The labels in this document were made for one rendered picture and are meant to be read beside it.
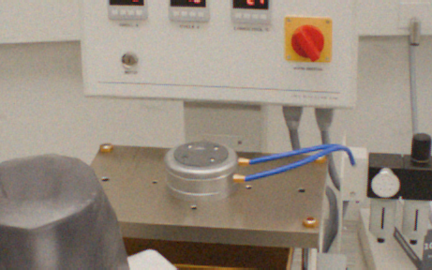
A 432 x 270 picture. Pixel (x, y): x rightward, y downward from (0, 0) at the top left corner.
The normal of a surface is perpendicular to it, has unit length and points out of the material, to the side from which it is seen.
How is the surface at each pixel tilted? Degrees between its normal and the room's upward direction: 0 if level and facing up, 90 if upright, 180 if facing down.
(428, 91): 90
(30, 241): 68
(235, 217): 0
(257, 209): 0
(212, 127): 90
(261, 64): 90
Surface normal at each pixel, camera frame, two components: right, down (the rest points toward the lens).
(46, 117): -0.03, 0.44
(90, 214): 0.78, -0.07
